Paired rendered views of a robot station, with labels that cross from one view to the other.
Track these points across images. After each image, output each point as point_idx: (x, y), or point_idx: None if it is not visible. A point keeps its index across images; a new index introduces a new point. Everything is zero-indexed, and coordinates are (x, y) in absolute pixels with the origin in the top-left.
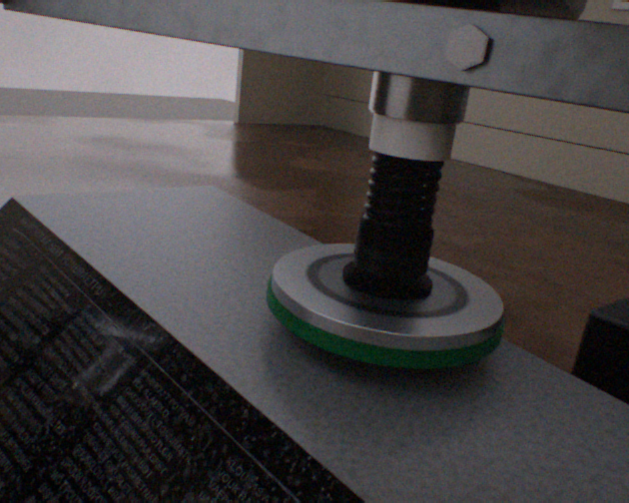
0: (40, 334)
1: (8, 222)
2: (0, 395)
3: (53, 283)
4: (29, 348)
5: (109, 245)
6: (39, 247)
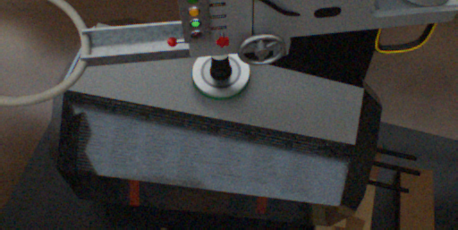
0: (140, 126)
1: (76, 98)
2: (144, 143)
3: (128, 112)
4: (140, 131)
5: (128, 91)
6: (106, 103)
